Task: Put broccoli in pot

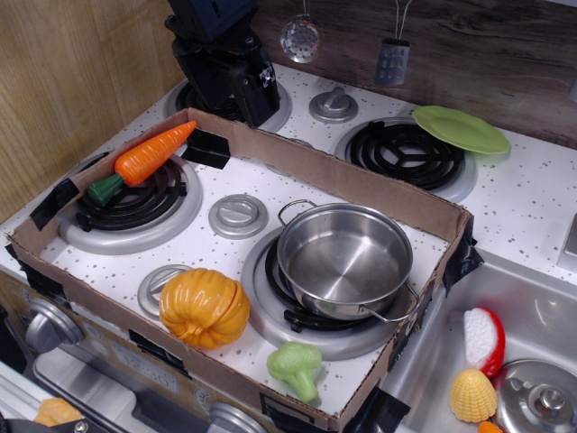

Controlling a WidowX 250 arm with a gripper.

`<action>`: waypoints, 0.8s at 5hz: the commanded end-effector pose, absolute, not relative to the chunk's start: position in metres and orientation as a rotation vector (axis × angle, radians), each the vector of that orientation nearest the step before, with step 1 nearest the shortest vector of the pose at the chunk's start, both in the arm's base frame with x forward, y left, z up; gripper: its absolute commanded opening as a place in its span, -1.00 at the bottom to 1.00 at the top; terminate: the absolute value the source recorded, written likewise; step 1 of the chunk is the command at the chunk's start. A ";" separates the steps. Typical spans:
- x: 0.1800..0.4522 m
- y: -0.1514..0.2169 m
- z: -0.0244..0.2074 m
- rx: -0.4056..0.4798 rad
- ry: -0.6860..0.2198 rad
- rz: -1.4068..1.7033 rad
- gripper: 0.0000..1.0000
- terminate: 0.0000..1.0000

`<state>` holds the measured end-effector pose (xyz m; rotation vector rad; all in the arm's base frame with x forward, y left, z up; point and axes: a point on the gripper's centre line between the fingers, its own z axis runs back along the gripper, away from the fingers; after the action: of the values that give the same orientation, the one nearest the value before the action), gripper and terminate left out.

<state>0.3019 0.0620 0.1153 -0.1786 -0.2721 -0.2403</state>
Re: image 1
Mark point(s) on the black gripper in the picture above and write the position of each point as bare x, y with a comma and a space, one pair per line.
243, 73

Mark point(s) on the green toy broccoli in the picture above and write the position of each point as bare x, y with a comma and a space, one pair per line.
294, 363

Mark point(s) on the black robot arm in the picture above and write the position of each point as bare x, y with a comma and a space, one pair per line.
219, 23

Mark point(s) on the stainless steel pot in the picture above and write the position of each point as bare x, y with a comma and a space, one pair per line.
345, 261

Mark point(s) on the steel pot lid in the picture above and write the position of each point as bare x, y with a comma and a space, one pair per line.
535, 396

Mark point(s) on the back left black burner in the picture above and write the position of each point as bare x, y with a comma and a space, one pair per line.
184, 96

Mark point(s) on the hanging metal strainer ladle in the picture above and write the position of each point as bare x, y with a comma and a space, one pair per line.
301, 36

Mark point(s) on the grey back stove knob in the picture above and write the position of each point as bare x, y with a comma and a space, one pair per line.
333, 107

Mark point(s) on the grey stove knob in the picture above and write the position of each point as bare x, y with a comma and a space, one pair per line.
238, 216
151, 287
333, 107

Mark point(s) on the orange toy carrot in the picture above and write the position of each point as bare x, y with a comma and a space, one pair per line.
135, 166

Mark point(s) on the grey middle stove knob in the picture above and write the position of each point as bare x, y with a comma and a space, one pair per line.
238, 216

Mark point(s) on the front left black burner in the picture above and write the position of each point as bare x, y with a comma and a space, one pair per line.
137, 218

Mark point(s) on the hanging metal slotted spatula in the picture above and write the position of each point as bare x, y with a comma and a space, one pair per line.
392, 64

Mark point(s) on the back right black burner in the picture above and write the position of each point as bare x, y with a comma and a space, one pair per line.
397, 147

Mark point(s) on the grey front stove knob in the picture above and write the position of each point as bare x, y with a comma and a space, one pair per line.
151, 287

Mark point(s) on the orange toy pumpkin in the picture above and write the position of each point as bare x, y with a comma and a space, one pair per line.
204, 308

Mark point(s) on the green plastic plate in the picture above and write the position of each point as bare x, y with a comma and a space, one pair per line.
461, 130

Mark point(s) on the brown cardboard fence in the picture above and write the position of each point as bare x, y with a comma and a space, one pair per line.
276, 170

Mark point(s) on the grey oven front knob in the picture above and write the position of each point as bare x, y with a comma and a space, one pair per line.
50, 327

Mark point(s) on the grey oven knob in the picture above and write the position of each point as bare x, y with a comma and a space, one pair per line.
50, 327
226, 418

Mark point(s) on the grey lower oven knob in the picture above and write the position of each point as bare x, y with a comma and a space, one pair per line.
226, 418

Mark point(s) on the red white toy radish slice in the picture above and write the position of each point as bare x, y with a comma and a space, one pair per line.
484, 341

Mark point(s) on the orange toy at bottom left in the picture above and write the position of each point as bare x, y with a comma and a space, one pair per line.
56, 411

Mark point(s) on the metal toy sink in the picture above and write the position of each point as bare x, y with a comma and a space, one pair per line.
538, 314

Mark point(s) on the yellow toy corn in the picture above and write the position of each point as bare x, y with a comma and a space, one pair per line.
472, 397

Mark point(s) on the small orange toy piece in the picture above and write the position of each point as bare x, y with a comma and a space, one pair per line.
488, 427

